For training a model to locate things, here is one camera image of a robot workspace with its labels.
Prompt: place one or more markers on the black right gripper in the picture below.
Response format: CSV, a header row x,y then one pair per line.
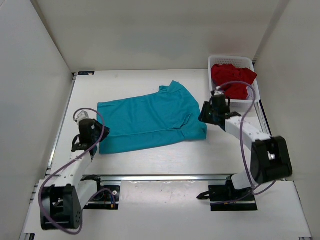
x,y
203,118

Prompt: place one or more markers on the red t shirt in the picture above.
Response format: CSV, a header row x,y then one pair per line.
x,y
222,74

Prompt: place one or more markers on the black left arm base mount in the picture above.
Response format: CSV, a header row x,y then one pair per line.
x,y
108,199

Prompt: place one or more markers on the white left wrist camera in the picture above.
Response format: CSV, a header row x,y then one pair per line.
x,y
82,115

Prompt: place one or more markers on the teal polo shirt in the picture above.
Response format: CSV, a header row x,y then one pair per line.
x,y
167,117

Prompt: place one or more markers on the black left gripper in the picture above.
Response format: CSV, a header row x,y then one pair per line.
x,y
97,124

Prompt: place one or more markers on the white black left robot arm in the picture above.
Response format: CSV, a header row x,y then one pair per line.
x,y
63,199

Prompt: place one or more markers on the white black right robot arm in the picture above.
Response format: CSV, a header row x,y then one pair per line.
x,y
266,158

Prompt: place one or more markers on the aluminium table edge rail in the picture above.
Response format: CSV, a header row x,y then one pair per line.
x,y
165,178

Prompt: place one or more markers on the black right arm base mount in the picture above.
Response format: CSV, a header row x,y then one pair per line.
x,y
225,198

